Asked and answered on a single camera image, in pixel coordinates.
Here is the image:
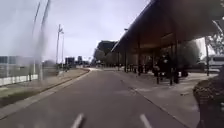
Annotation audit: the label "trees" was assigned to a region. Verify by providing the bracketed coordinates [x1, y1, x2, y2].
[93, 40, 118, 66]

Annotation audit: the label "reddish grey asphalt path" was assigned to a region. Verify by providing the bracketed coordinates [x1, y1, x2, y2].
[0, 68, 188, 128]

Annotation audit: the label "tall dark buildings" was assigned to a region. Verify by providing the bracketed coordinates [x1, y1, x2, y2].
[64, 55, 84, 68]

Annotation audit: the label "street light pole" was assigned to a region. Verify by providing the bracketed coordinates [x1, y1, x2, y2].
[54, 23, 65, 71]

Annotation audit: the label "pale paved sidewalk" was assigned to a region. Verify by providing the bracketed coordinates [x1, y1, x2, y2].
[113, 69, 219, 128]

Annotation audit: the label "grass verge strip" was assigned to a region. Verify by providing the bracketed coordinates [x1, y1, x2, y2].
[0, 68, 90, 108]

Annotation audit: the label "shelter with large roof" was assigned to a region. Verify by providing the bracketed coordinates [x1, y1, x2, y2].
[111, 0, 224, 84]

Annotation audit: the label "robot's own part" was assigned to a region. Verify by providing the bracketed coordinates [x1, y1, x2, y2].
[70, 113, 85, 128]
[139, 113, 154, 128]

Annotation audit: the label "tall pole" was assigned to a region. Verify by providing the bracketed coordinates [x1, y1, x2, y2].
[36, 0, 52, 81]
[28, 1, 42, 83]

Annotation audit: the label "thin pole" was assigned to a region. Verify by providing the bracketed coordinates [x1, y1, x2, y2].
[204, 36, 211, 77]

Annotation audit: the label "low white barrier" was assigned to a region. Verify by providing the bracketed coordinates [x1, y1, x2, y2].
[0, 73, 39, 87]

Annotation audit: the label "fence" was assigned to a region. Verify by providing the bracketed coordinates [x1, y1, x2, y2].
[0, 55, 58, 79]

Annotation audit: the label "pale concrete kerb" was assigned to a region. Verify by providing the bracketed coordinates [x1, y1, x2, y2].
[0, 69, 94, 121]

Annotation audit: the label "dark bush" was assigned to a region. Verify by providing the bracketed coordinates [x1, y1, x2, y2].
[193, 74, 224, 128]

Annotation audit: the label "white vehicle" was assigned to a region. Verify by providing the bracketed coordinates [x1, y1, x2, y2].
[208, 54, 224, 73]

